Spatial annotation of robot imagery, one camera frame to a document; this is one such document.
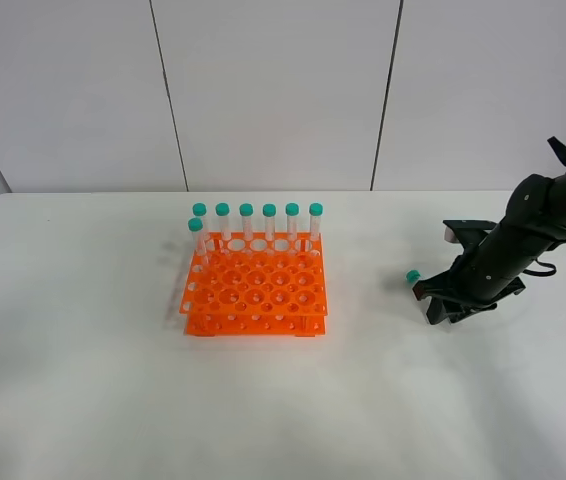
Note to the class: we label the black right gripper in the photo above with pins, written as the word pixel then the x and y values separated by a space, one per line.
pixel 451 302

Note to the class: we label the green capped clear test tube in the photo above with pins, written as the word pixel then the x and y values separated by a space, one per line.
pixel 413 276

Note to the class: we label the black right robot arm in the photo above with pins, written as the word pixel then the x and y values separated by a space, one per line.
pixel 495 255

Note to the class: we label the row tube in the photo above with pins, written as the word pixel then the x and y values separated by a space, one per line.
pixel 315 212
pixel 246 212
pixel 222 211
pixel 292 213
pixel 199 211
pixel 269 212

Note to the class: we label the orange test tube rack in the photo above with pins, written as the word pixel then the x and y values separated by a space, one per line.
pixel 241 288

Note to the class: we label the front left racked test tube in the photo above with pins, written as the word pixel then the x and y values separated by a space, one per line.
pixel 200 249

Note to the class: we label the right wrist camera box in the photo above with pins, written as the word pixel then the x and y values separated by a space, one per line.
pixel 467 233

